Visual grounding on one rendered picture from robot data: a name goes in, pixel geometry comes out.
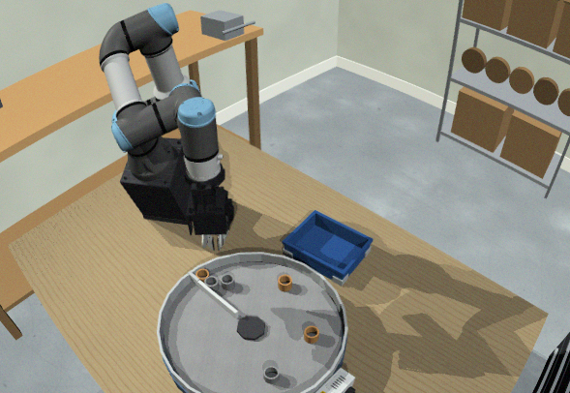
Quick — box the grey metal sleeve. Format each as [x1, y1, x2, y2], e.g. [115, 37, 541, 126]
[221, 274, 235, 290]
[263, 366, 280, 384]
[204, 276, 219, 292]

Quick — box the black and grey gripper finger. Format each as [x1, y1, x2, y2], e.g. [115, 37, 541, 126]
[218, 198, 234, 251]
[200, 234, 214, 251]

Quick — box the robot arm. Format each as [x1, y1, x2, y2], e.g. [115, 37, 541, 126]
[99, 3, 223, 182]

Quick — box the blue crate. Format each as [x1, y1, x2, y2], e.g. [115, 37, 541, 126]
[282, 210, 374, 286]

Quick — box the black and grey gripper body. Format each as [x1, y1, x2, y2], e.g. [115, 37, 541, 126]
[184, 163, 228, 235]

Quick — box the bronze bushing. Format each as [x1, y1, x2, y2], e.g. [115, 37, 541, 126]
[278, 275, 292, 292]
[304, 326, 319, 344]
[195, 269, 209, 283]

